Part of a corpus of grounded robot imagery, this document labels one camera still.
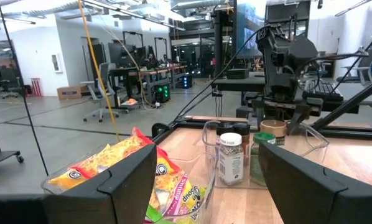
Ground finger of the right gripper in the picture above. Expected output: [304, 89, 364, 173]
[251, 107, 265, 129]
[286, 105, 314, 137]

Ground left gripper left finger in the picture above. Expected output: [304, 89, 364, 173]
[43, 143, 158, 224]

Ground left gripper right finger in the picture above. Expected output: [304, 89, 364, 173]
[258, 141, 372, 224]

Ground beige cup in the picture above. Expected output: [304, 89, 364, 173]
[259, 119, 287, 147]

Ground dark grey bottle cap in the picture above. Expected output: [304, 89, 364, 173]
[232, 122, 251, 167]

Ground black-lid dark spice jar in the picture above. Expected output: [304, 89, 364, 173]
[215, 122, 236, 147]

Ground orange ramen noodle pack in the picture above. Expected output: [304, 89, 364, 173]
[47, 126, 157, 191]

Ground green-edged ramen noodle pack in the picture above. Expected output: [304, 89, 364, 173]
[144, 203, 174, 224]

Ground green-lid spice jar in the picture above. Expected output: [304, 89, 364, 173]
[249, 131, 277, 187]

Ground white-lid seasoning jar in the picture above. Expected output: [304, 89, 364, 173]
[218, 132, 244, 187]

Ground yellow ramen noodle pack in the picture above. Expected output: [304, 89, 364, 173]
[148, 146, 208, 224]

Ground wide clear plastic bin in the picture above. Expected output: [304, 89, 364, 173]
[40, 141, 218, 224]
[201, 119, 330, 191]

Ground grey desk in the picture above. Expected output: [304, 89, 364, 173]
[212, 70, 372, 114]

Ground backlit computer keyboard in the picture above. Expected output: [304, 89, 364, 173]
[302, 79, 345, 103]

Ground black desktop device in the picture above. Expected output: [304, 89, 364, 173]
[225, 68, 251, 80]

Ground computer tower blue lights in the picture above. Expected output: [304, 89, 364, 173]
[181, 74, 193, 90]

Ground black pillar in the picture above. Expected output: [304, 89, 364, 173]
[213, 9, 225, 78]

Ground grey office chair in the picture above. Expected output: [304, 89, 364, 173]
[337, 46, 372, 87]
[79, 62, 121, 123]

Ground large display screen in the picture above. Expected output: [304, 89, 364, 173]
[235, 0, 267, 60]

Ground computer tower green lights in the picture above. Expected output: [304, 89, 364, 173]
[154, 83, 171, 104]

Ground brown cardboard box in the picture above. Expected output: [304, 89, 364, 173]
[56, 85, 90, 101]

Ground wooden-top work desk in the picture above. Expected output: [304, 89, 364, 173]
[108, 63, 188, 110]

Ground black wheeled stand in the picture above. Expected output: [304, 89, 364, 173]
[0, 108, 26, 170]

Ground red white striped object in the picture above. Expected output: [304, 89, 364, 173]
[30, 77, 43, 97]

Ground black computer monitor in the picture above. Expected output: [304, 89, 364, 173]
[108, 42, 149, 68]

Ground yellow cable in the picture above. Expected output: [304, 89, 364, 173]
[77, 0, 122, 143]

